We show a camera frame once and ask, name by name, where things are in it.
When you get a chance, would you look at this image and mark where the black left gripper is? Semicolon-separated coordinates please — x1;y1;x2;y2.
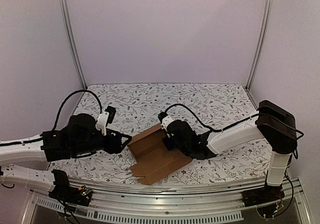
72;129;132;157

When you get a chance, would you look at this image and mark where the brown cardboard box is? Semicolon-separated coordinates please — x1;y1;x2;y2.
128;124;193;186

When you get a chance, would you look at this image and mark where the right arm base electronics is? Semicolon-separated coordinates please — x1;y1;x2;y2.
241;183;285;219

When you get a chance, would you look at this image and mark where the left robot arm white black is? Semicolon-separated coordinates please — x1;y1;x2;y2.
0;112;132;201

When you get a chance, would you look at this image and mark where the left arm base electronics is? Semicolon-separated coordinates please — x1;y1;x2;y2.
48;169;93;207

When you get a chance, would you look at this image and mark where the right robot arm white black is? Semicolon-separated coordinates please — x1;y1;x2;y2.
158;100;304;202

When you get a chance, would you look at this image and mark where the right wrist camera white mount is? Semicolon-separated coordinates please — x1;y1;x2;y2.
157;112;175;131

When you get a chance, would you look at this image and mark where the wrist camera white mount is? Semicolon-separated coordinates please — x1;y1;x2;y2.
95;106;116;136
157;112;175;131

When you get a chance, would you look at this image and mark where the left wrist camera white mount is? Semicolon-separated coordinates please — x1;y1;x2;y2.
95;106;116;136

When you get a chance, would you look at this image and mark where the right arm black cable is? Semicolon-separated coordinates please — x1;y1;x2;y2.
163;103;305;141

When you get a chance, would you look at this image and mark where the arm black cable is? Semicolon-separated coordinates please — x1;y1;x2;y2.
0;89;104;146
163;103;305;141

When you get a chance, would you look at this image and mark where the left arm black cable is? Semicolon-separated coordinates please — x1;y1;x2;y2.
0;89;104;146

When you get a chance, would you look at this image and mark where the aluminium front rail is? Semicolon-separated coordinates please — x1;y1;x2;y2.
21;178;317;224

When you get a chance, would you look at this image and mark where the left aluminium frame post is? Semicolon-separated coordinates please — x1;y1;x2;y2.
59;0;88;89

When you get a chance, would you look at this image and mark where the aluminium frame post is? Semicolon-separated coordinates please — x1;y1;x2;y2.
59;0;88;89
245;0;273;93

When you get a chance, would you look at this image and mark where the right aluminium frame post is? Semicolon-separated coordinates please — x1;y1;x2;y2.
245;0;273;93

